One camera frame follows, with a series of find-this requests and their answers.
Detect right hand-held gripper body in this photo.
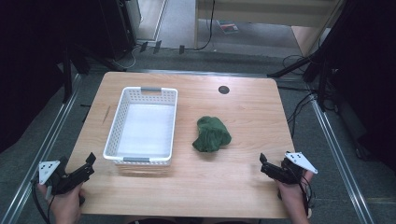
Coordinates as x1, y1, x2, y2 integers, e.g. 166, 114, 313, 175
279, 150, 319, 186

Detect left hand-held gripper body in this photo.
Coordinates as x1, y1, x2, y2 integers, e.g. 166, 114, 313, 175
38, 156, 83, 197

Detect green cloth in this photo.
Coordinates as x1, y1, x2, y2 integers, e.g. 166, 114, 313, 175
191, 116, 233, 153

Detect white plastic basket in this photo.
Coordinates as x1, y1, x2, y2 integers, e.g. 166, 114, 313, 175
103, 86, 179, 167

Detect person's right hand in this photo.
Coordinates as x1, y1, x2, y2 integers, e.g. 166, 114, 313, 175
276, 169, 315, 224

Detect person's left hand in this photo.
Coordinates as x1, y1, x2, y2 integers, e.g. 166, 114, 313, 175
36, 181, 87, 224

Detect black tripod stand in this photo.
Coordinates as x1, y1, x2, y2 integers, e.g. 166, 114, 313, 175
61, 43, 92, 105
266, 49, 335, 111

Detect black cabinet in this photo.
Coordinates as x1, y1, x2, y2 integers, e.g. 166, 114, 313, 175
98, 0, 143, 62

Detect book with red cover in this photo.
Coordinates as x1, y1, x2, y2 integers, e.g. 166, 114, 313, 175
217, 20, 240, 35

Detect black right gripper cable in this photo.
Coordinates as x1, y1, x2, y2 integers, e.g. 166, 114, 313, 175
297, 174, 315, 217

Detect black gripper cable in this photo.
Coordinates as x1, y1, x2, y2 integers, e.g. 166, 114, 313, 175
297, 174, 315, 217
30, 179, 56, 224

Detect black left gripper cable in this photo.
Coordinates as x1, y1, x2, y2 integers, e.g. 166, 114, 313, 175
30, 179, 56, 224

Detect metal floor rail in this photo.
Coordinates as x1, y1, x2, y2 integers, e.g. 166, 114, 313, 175
309, 98, 376, 224
0, 74, 82, 224
134, 68, 269, 78

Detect black floor cables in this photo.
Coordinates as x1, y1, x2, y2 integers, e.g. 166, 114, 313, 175
276, 54, 318, 139

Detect white floor cable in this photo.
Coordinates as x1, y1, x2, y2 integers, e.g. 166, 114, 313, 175
112, 43, 141, 71

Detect black hanging cable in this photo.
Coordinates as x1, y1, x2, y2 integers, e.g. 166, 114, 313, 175
193, 0, 217, 51

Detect light wooden furniture frame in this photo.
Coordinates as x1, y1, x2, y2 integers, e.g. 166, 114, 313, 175
193, 0, 346, 58

